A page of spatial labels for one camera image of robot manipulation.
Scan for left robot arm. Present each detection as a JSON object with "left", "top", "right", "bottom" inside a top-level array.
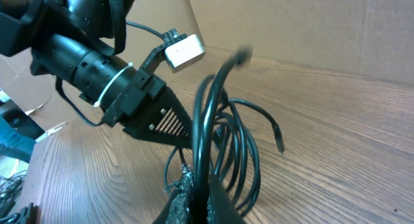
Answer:
[{"left": 1, "top": 0, "right": 191, "bottom": 149}]

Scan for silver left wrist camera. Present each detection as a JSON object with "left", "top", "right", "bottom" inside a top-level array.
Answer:
[{"left": 164, "top": 34, "right": 206, "bottom": 73}]

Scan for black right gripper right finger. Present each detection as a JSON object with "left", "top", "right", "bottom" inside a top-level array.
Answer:
[{"left": 206, "top": 174, "right": 246, "bottom": 224}]

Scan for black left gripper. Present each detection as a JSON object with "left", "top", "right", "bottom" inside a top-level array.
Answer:
[{"left": 102, "top": 47, "right": 191, "bottom": 149}]

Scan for black USB cable metallic plugs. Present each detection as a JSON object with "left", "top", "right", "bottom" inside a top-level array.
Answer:
[{"left": 163, "top": 87, "right": 286, "bottom": 218}]

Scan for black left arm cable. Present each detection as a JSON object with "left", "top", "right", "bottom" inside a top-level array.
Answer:
[{"left": 124, "top": 19, "right": 169, "bottom": 42}]

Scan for black USB cable matte plugs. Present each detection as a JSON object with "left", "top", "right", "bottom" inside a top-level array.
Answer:
[{"left": 191, "top": 46, "right": 252, "bottom": 223}]

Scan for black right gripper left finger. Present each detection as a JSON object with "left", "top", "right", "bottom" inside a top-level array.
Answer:
[{"left": 151, "top": 164, "right": 195, "bottom": 224}]

